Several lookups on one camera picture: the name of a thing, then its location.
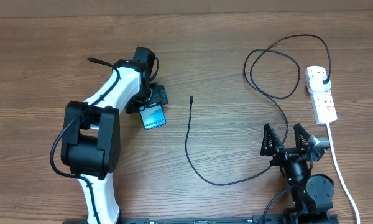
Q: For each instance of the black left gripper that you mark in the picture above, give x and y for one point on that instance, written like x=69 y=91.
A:
x=158 y=95

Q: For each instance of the white power strip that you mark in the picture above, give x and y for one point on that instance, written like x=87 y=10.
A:
x=323 y=104

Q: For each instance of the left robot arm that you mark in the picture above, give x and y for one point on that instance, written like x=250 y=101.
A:
x=90 y=140

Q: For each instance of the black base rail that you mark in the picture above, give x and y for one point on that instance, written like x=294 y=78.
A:
x=202 y=220

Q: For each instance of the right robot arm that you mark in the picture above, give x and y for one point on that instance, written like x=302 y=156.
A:
x=311 y=194

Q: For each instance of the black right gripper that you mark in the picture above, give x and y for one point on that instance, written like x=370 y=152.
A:
x=285 y=154

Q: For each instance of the white charger plug adapter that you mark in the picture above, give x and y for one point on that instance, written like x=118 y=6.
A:
x=316 y=85

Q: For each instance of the blue Galaxy smartphone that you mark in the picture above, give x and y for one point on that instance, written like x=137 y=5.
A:
x=153 y=117

